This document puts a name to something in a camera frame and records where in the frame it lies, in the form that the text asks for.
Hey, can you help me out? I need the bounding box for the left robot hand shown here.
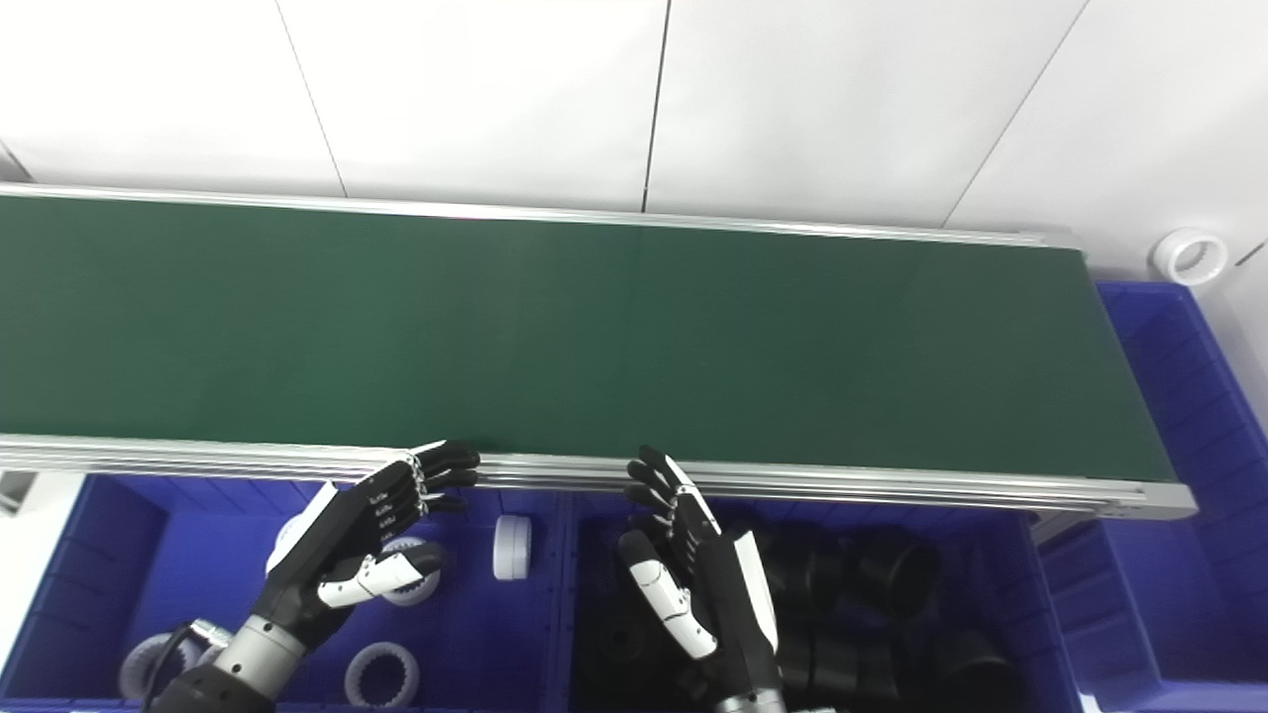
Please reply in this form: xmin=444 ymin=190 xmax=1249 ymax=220
xmin=256 ymin=439 xmax=483 ymax=650

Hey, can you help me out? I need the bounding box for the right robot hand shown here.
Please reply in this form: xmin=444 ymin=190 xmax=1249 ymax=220
xmin=616 ymin=444 xmax=784 ymax=706

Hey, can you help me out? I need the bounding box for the black cylinder part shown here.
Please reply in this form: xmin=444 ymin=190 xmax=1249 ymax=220
xmin=783 ymin=634 xmax=893 ymax=706
xmin=931 ymin=629 xmax=1021 ymax=713
xmin=584 ymin=604 xmax=665 ymax=684
xmin=768 ymin=535 xmax=858 ymax=615
xmin=857 ymin=530 xmax=944 ymax=620

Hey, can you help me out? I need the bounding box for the blue bin with white parts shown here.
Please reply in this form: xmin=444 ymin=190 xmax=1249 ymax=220
xmin=0 ymin=473 xmax=576 ymax=713

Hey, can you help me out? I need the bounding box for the green conveyor belt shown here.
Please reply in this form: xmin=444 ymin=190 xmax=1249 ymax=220
xmin=0 ymin=181 xmax=1200 ymax=523
xmin=0 ymin=193 xmax=1182 ymax=486

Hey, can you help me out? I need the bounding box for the blue bin with black parts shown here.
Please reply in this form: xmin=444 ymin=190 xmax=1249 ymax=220
xmin=560 ymin=490 xmax=1086 ymax=713

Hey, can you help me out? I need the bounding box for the empty blue bin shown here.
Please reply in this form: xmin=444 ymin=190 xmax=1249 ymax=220
xmin=1030 ymin=280 xmax=1268 ymax=713

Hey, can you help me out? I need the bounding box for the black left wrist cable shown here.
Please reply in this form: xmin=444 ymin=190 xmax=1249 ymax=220
xmin=144 ymin=619 xmax=234 ymax=713

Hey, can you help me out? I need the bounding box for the smooth white ring part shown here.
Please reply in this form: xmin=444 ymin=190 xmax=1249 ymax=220
xmin=1149 ymin=228 xmax=1229 ymax=288

